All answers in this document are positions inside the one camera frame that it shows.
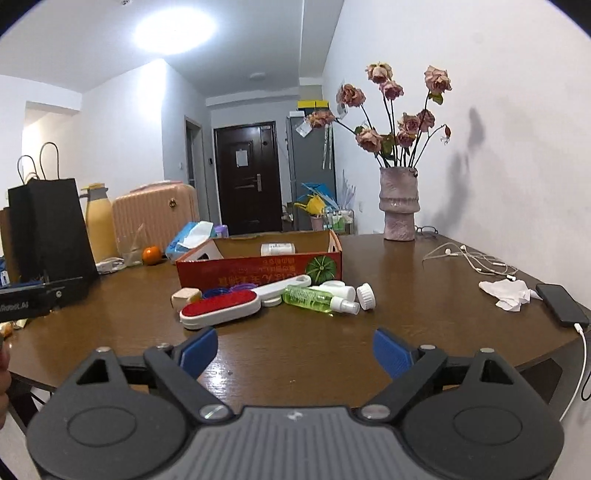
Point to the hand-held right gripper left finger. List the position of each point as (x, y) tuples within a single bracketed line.
[(199, 351)]

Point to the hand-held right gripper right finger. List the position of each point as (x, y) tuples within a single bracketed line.
[(391, 353)]

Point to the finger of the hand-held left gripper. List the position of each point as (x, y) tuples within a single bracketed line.
[(46, 294)]

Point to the white pump bottle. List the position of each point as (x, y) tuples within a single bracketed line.
[(339, 288)]

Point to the red cardboard box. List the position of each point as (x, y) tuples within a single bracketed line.
[(258, 274)]

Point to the green spray bottle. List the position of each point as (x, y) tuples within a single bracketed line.
[(309, 299)]

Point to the white red lint brush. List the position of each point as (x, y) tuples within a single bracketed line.
[(221, 307)]

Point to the white ribbed cap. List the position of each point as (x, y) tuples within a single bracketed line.
[(366, 295)]

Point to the black paper bag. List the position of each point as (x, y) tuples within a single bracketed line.
[(51, 230)]

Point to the flat white round lid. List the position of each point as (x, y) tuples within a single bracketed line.
[(272, 302)]

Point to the yellow thermos jug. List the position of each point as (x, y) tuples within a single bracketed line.
[(99, 221)]

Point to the clear plastic cup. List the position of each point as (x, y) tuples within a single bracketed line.
[(131, 251)]

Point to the orange fruit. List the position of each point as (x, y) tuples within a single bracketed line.
[(152, 255)]

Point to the blue tissue pack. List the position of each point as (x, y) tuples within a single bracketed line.
[(189, 240)]

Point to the small purple bottle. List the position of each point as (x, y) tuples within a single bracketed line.
[(221, 230)]

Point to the black eyeglasses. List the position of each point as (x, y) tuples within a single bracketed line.
[(427, 230)]

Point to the crumpled white tissue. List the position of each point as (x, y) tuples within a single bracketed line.
[(505, 293)]

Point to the white lotion bottle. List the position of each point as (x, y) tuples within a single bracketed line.
[(278, 249)]

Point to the pink ribbed suitcase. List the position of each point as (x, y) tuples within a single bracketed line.
[(157, 212)]

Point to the small cart with bottles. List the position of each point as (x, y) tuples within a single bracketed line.
[(339, 221)]

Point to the pink ceramic vase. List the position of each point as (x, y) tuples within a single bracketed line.
[(399, 207)]

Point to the small pink pot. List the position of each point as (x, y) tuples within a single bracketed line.
[(316, 223)]

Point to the yellow watering can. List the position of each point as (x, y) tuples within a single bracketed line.
[(314, 205)]

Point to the dark brown door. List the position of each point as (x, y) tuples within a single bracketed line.
[(247, 184)]

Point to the black smartphone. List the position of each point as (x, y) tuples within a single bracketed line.
[(561, 304)]

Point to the white paper notice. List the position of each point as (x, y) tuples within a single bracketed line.
[(241, 158)]

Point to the grey refrigerator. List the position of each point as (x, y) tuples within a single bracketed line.
[(309, 157)]

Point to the dried pink roses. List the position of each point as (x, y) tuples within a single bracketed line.
[(392, 115)]

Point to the yellow box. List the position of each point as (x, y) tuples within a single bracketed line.
[(311, 104)]

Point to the round ceiling light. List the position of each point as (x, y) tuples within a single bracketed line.
[(175, 30)]

